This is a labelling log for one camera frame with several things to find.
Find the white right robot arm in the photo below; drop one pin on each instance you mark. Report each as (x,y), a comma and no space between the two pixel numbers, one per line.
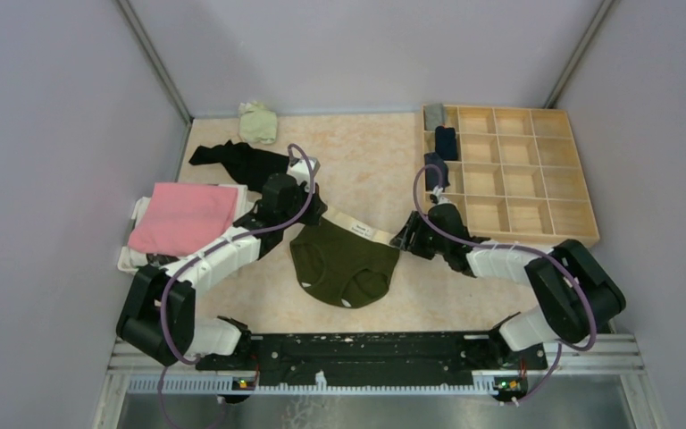
(575,296)

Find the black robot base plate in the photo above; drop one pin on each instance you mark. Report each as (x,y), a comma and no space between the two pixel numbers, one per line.
(372,359)

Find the navy underwear cream waistband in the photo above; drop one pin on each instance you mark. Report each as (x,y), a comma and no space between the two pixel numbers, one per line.
(436,172)

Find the white folded cloth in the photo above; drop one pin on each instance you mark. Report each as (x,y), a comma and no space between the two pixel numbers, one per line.
(178,220)

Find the white perforated plastic basket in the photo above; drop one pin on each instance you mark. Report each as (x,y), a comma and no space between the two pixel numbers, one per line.
(161,239)

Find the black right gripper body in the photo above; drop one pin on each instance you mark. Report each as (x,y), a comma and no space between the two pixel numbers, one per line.
(425,243)

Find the dark green underwear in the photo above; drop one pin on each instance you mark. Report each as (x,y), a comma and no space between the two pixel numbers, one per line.
(344,262)

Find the aluminium frame rail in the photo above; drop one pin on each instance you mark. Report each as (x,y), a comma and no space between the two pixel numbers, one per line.
(129,370)

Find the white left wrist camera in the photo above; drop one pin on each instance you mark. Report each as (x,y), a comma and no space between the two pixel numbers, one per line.
(304,170)

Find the light green underwear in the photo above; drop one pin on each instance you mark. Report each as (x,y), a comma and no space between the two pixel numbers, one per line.
(257,123)

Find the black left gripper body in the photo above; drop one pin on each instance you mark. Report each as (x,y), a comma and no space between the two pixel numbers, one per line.
(309,215)

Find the pink folded cloth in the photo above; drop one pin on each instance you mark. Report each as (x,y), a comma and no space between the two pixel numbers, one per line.
(194,201)

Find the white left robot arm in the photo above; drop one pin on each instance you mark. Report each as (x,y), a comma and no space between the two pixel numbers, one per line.
(158,317)

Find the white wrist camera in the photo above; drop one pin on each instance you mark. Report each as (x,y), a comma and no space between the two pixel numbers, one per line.
(304,170)
(437,197)

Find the wooden compartment tray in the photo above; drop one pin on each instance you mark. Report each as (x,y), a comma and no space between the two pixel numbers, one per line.
(519,175)

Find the black underwear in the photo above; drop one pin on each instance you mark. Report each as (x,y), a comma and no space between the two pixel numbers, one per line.
(246,165)

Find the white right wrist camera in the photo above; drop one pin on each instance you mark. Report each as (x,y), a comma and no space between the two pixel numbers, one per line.
(437,197)

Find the navy orange underwear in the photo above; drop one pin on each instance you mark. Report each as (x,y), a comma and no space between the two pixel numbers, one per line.
(446,145)

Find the grey underwear white waistband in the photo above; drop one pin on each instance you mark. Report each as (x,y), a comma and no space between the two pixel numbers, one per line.
(434,116)

